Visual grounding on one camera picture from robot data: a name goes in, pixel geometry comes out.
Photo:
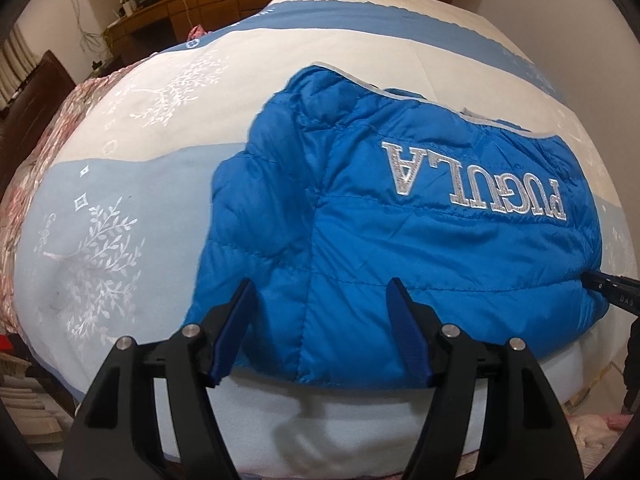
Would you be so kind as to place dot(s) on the white cup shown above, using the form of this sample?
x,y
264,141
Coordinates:
x,y
127,8

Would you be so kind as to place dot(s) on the wooden desk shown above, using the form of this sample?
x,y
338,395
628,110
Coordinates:
x,y
150,22

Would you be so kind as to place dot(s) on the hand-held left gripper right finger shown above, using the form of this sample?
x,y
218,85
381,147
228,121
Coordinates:
x,y
407,330

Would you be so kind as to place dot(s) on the beige plush cushion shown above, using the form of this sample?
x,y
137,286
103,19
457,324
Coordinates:
x,y
590,430

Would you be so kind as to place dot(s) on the pink floral quilt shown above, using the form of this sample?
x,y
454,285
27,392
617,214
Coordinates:
x,y
30,200

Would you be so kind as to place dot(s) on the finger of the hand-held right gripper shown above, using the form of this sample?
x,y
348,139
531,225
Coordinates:
x,y
612,281

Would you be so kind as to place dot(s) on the beige stacked boards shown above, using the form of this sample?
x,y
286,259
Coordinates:
x,y
30,400

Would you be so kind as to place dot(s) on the dark wooden headboard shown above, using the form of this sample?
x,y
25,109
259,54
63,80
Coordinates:
x,y
35,105

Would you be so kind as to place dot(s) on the pink fuzzy cloth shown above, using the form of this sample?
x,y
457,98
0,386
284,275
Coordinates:
x,y
616,420

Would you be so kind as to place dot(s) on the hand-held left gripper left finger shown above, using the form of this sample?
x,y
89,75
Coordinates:
x,y
232,330

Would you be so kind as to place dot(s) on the blue and white bed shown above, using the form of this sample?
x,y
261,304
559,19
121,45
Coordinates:
x,y
125,185

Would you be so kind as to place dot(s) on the blue puffer jacket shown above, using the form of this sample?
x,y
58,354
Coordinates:
x,y
400,240

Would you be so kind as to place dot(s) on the beige striped curtain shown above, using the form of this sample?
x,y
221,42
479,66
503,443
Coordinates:
x,y
15,60

